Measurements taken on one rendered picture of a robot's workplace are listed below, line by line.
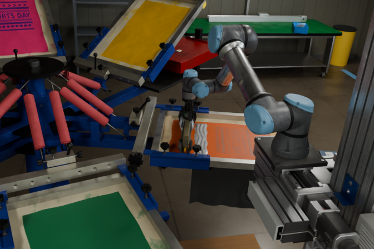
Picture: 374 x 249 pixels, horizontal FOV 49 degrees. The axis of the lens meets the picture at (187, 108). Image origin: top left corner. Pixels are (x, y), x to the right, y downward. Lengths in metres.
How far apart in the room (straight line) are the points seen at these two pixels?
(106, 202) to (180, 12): 1.68
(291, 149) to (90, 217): 0.86
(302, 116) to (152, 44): 1.56
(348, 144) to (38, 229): 1.22
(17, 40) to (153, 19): 0.98
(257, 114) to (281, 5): 5.45
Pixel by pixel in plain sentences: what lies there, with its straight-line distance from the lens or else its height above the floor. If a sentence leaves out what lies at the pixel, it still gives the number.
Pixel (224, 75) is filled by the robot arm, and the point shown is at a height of 1.39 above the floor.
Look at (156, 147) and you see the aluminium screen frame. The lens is 2.15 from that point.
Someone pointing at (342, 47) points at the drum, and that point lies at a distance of 7.15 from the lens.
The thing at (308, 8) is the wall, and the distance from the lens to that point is 7.12.
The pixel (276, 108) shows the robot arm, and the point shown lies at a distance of 1.54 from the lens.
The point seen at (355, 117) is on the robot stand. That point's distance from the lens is 1.56.
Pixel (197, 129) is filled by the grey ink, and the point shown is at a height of 0.96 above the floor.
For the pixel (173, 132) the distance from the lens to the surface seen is 2.38.
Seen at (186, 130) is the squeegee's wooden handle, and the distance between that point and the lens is 2.18.
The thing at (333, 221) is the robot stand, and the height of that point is 1.21.
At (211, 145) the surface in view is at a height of 0.95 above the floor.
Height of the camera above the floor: 2.09
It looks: 25 degrees down
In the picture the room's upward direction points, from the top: 4 degrees clockwise
